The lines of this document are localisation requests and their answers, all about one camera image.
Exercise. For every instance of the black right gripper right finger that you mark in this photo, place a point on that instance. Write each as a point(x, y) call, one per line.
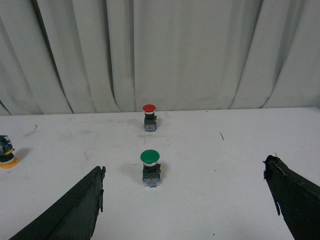
point(296, 198)

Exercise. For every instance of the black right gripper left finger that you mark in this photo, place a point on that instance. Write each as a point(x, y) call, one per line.
point(73, 216)

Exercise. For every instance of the yellow mushroom push button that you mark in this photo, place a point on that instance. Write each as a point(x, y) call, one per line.
point(7, 158)

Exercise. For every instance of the green mushroom push button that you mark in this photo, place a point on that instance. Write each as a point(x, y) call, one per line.
point(151, 172)

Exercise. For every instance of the red mushroom push button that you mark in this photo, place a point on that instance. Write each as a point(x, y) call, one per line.
point(150, 119)

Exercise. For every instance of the white curtain backdrop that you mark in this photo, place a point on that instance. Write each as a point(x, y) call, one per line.
point(102, 56)

